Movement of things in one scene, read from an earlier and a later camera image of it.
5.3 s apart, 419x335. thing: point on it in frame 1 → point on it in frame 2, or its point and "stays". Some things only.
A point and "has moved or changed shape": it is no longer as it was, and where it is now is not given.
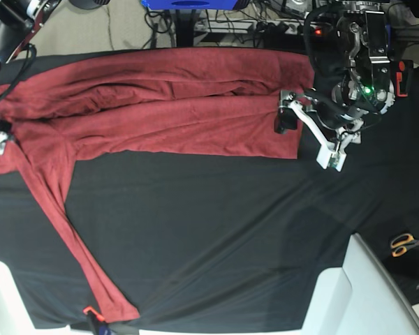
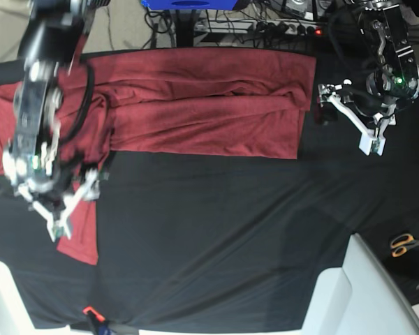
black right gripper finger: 285,119 → 329,112
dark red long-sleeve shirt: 153,104 has moved or changed shape
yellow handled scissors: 401,243 stays
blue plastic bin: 190,4 stays
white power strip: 226,26 stays
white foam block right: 360,298 stays
